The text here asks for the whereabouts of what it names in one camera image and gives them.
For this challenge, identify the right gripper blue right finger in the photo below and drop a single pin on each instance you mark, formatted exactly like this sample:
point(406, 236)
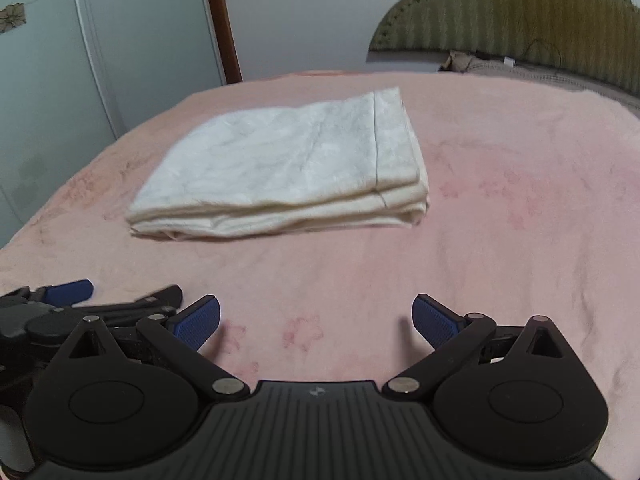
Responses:
point(438, 324)

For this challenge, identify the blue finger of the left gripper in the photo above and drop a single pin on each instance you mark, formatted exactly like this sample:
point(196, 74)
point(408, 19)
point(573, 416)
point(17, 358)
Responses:
point(168, 299)
point(63, 295)

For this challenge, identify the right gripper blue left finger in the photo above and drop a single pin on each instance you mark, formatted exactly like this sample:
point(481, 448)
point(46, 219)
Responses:
point(192, 326)

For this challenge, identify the white pants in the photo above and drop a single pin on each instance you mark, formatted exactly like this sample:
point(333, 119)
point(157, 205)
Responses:
point(325, 165)

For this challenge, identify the pink bed blanket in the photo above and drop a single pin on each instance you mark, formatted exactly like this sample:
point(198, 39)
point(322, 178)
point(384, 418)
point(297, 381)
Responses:
point(534, 209)

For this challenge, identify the glass wardrobe sliding door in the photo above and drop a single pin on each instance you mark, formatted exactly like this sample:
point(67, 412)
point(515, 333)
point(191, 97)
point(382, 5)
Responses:
point(76, 75)

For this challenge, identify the olive padded headboard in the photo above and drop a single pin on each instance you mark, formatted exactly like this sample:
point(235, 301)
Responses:
point(598, 39)

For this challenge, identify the brown wooden door frame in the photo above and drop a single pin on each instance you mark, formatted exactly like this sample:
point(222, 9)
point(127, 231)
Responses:
point(225, 42)

